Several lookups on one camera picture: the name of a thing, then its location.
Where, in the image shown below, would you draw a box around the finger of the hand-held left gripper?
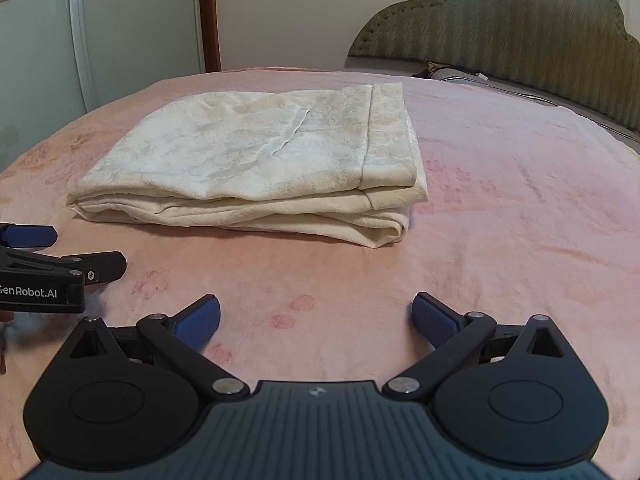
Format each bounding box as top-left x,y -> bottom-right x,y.
0,223 -> 58,249
59,251 -> 128,287

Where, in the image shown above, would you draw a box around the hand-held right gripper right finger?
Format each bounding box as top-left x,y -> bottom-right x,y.
382,291 -> 572,403

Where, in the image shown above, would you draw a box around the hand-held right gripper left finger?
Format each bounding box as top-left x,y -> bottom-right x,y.
69,294 -> 251,403

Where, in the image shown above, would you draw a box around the cream patterned pants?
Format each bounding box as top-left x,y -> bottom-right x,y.
66,81 -> 430,250

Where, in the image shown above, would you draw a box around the pink bed blanket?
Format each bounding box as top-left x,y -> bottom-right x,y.
0,66 -> 640,461

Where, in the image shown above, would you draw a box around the white flower-decal wardrobe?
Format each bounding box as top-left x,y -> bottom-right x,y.
0,0 -> 207,173

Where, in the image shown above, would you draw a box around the grey mattress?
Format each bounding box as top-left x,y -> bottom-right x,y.
345,55 -> 640,143

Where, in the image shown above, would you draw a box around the olive green padded headboard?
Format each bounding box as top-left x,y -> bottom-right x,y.
347,0 -> 640,128

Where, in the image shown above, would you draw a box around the brown wooden door frame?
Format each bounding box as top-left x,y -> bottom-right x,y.
197,0 -> 222,73

